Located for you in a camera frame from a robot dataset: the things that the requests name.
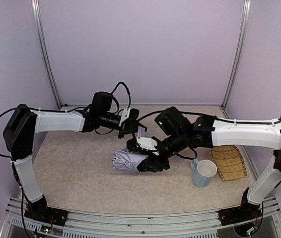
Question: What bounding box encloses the lavender folding umbrella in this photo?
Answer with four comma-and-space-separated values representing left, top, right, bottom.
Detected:
112, 126, 149, 172

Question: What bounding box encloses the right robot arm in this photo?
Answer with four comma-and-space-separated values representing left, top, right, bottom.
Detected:
127, 107, 281, 226

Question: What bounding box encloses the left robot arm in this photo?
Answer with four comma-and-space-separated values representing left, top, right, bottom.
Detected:
3, 92, 143, 226

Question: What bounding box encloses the light blue ceramic mug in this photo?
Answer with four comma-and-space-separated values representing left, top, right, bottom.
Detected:
191, 159, 217, 188

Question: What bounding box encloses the woven bamboo tray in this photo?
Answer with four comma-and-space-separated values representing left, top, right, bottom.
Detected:
210, 145, 247, 182

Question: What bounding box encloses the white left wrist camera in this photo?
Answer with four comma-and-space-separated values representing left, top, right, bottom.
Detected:
119, 108, 130, 126

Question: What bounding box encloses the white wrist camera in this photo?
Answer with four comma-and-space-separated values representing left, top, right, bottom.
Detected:
136, 136, 159, 156
119, 108, 130, 126

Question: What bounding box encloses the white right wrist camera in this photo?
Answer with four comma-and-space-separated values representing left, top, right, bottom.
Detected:
136, 136, 159, 156

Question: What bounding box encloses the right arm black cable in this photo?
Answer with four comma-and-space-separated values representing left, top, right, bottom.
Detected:
130, 108, 281, 161

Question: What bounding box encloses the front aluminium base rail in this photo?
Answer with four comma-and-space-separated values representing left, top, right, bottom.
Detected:
0, 195, 281, 238

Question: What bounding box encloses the left aluminium frame post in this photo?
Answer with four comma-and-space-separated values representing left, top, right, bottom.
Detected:
31, 0, 62, 109

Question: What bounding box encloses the aluminium frame post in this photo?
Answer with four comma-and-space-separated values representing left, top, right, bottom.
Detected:
31, 0, 62, 109
221, 0, 251, 111

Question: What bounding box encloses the right aluminium frame post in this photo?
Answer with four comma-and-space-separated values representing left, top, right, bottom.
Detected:
221, 0, 251, 111

